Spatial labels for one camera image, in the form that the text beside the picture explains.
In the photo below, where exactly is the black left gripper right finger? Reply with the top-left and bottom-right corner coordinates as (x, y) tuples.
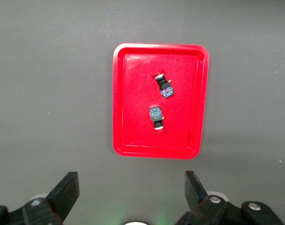
(176, 170), (285, 225)

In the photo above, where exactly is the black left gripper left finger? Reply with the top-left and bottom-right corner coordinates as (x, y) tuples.
(0, 172), (80, 225)

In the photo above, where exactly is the red push button switch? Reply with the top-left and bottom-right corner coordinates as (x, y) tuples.
(148, 105), (167, 133)
(152, 69), (176, 99)

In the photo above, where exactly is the red plastic tray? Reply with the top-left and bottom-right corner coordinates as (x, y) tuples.
(112, 43), (210, 160)

